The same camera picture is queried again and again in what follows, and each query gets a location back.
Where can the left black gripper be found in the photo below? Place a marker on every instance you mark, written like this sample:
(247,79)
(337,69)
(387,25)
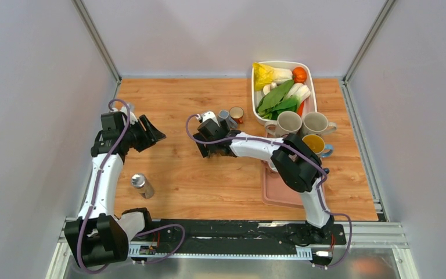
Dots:
(150,136)

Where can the yellow napa cabbage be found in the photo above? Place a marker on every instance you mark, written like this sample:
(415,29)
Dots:
(264,75)

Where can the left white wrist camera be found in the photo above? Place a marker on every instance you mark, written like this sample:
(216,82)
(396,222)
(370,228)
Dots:
(125,109)

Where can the grey-blue dotted mug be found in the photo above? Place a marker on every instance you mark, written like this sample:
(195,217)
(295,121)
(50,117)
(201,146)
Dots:
(224,115)

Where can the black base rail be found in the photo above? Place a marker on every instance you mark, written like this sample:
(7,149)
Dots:
(238,237)

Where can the orange small mug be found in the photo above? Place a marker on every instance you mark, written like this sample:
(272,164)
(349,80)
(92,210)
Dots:
(237,114)

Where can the white bok choy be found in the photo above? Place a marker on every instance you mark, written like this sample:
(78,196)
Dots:
(298,93)

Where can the green leafy vegetable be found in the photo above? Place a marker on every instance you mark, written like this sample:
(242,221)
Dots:
(277,101)

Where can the orange carrot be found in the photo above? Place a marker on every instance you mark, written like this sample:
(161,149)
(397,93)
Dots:
(300,109)

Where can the tall white floral mug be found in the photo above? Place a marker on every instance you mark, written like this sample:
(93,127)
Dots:
(318,124)

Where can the small orange pumpkin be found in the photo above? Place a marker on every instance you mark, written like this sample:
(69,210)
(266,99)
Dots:
(299,75)

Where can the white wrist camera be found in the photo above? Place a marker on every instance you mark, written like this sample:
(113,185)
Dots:
(125,109)
(208,115)

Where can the blue butterfly mug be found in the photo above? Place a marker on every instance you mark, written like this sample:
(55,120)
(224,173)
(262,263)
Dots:
(318,145)

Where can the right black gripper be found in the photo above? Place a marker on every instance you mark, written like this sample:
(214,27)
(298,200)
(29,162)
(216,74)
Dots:
(204,150)

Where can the white mushroom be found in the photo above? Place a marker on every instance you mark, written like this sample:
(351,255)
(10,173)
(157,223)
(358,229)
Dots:
(268,88)

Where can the small pink dotted mug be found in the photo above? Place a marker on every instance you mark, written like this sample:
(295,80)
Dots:
(271,167)

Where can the silver metal bottle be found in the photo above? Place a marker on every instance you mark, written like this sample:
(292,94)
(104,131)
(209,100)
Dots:
(142,185)

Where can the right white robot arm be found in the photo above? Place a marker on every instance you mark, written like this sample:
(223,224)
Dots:
(299,168)

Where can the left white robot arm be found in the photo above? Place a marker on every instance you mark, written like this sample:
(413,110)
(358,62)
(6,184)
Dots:
(97,238)

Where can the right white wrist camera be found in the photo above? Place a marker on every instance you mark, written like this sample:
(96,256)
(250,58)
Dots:
(208,115)

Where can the white vegetable bin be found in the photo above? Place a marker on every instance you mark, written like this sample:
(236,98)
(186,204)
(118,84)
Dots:
(256,96)

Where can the pink plastic tray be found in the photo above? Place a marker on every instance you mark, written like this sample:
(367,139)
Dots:
(275,192)

